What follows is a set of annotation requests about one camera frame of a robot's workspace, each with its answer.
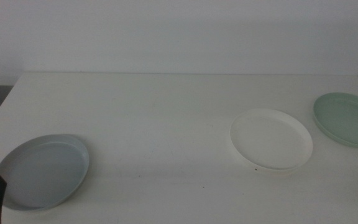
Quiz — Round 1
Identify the grey shallow bowl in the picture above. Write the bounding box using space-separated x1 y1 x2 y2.
0 133 90 212

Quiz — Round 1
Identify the white shallow bowl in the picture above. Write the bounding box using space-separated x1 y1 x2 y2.
229 108 314 173

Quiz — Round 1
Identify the green shallow bowl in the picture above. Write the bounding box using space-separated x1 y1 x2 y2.
313 91 358 149

